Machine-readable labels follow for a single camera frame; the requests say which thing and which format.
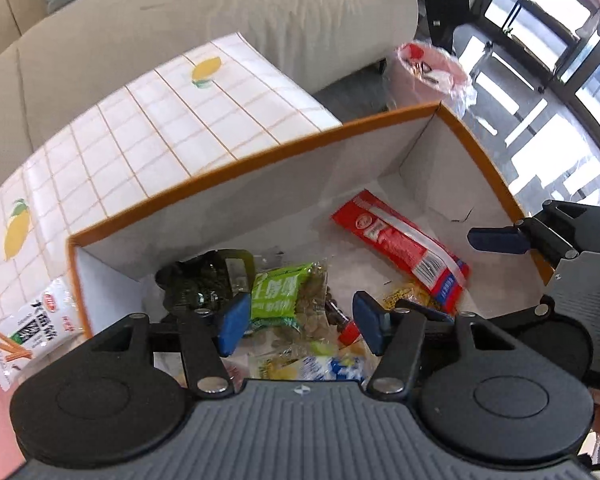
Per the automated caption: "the beige sofa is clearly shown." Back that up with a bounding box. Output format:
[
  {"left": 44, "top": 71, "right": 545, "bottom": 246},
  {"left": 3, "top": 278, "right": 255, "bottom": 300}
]
[{"left": 0, "top": 0, "right": 418, "bottom": 186}]

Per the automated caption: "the red dates snack packet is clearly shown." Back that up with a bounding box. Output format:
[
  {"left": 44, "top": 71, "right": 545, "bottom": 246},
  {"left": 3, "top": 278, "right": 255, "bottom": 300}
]
[{"left": 325, "top": 295, "right": 361, "bottom": 347}]

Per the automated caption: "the black seaweed snack packet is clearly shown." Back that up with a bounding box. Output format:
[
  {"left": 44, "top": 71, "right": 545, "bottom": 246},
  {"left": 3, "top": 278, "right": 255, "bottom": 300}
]
[{"left": 155, "top": 249, "right": 256, "bottom": 315}]

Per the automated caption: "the white carrot stick snack packet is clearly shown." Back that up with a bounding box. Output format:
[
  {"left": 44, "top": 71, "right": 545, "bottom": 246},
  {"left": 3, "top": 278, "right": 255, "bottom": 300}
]
[{"left": 0, "top": 278, "right": 83, "bottom": 392}]

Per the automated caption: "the red white snack packet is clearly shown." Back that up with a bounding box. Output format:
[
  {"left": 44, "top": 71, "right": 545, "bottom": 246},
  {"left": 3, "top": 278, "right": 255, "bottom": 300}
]
[{"left": 332, "top": 190, "right": 470, "bottom": 314}]

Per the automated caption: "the pink white patterned tablecloth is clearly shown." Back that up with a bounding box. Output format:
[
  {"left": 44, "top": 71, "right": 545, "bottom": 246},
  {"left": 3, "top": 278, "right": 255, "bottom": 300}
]
[{"left": 0, "top": 31, "right": 344, "bottom": 476}]

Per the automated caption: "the orange cardboard box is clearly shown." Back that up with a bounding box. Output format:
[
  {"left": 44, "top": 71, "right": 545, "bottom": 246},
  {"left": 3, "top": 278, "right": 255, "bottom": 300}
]
[{"left": 67, "top": 104, "right": 553, "bottom": 335}]

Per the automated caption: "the blue white biscuit packet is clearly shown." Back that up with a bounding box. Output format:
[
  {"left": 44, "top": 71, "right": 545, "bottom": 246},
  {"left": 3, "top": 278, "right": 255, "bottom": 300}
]
[{"left": 249, "top": 340, "right": 380, "bottom": 384}]

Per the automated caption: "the pink lined waste bin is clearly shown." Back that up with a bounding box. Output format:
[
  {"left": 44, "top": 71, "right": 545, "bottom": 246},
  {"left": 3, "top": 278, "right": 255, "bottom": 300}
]
[{"left": 384, "top": 40, "right": 477, "bottom": 118}]

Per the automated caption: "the yellow crispy snack bag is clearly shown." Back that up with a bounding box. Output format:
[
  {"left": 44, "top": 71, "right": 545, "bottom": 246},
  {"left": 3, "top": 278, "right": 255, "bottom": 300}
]
[{"left": 381, "top": 281, "right": 440, "bottom": 310}]

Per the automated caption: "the green nut snack packet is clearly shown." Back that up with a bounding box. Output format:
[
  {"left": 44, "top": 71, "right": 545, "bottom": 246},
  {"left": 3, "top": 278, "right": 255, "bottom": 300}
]
[{"left": 249, "top": 262, "right": 334, "bottom": 341}]

